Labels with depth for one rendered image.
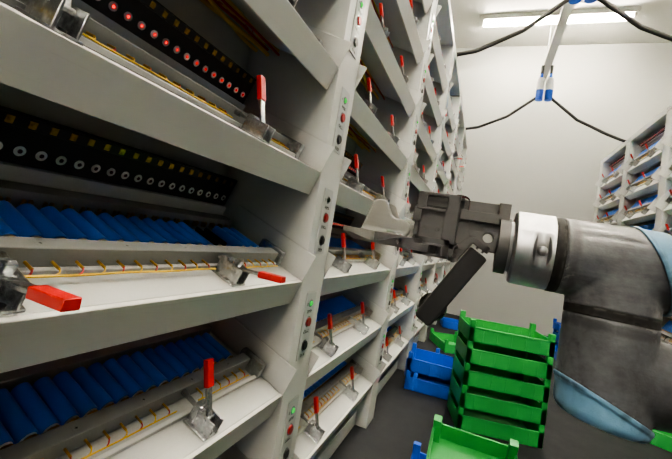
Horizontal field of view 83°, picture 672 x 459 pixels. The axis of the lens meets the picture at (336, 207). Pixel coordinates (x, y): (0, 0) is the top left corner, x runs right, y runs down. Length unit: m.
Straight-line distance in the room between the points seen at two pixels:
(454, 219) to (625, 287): 0.18
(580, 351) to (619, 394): 0.05
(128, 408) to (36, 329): 0.22
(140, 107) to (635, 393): 0.54
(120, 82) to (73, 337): 0.21
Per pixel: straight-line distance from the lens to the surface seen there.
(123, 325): 0.41
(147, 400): 0.56
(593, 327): 0.50
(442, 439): 1.21
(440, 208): 0.50
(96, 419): 0.52
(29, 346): 0.37
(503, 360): 1.61
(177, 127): 0.41
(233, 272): 0.52
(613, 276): 0.50
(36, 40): 0.33
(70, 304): 0.29
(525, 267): 0.49
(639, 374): 0.51
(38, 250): 0.39
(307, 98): 0.74
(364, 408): 1.46
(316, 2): 0.82
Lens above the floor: 0.63
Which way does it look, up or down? 4 degrees up
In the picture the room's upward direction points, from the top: 9 degrees clockwise
